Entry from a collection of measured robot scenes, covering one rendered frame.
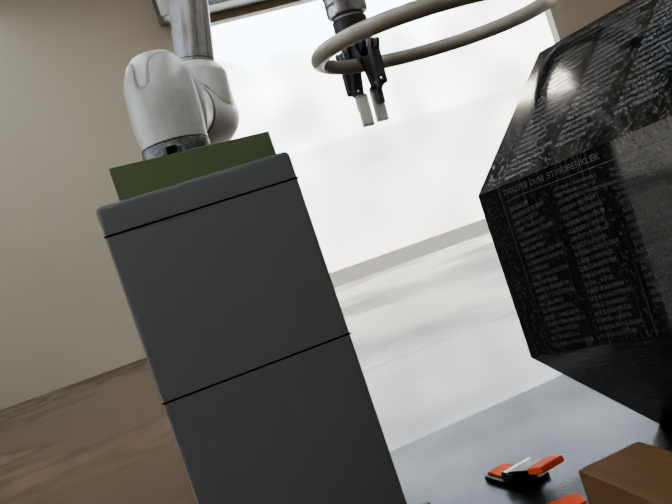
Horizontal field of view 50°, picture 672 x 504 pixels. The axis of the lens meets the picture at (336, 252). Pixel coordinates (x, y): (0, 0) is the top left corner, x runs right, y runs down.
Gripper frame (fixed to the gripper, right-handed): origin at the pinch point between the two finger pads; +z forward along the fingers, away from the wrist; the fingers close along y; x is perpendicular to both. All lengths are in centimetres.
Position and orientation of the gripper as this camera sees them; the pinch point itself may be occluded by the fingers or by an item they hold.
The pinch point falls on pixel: (372, 108)
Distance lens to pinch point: 159.8
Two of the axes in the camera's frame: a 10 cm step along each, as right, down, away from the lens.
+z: 2.6, 9.6, 0.9
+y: 5.6, -0.8, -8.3
